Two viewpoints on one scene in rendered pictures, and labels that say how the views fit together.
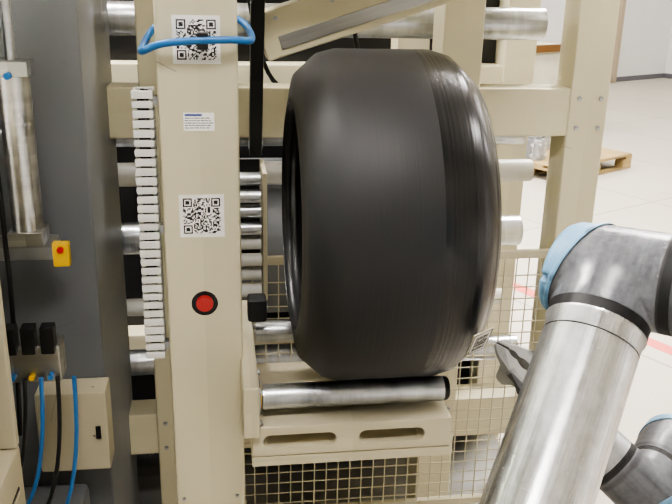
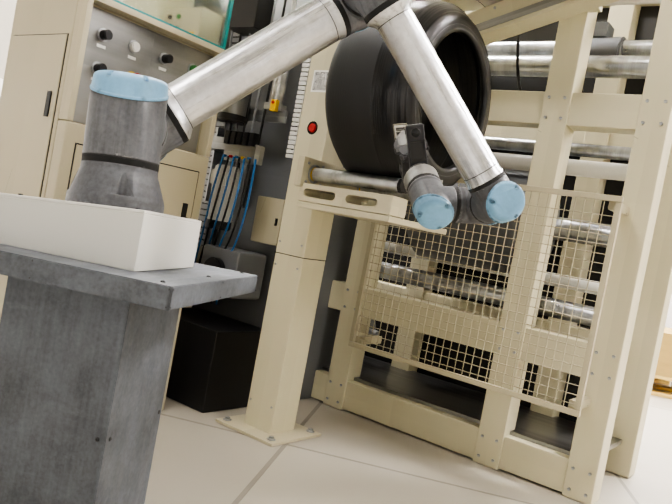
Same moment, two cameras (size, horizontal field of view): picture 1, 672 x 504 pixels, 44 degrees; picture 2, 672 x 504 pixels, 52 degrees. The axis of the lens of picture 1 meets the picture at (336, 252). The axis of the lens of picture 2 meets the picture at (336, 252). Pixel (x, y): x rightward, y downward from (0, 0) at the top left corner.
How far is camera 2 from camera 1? 1.80 m
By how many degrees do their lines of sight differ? 47
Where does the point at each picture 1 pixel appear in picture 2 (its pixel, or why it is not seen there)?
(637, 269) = not seen: outside the picture
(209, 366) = not seen: hidden behind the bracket
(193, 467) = (287, 222)
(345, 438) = (338, 197)
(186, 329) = (302, 141)
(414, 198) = (370, 38)
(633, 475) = (418, 182)
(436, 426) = (384, 200)
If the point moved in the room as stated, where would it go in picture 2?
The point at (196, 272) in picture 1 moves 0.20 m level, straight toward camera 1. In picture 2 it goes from (312, 110) to (275, 95)
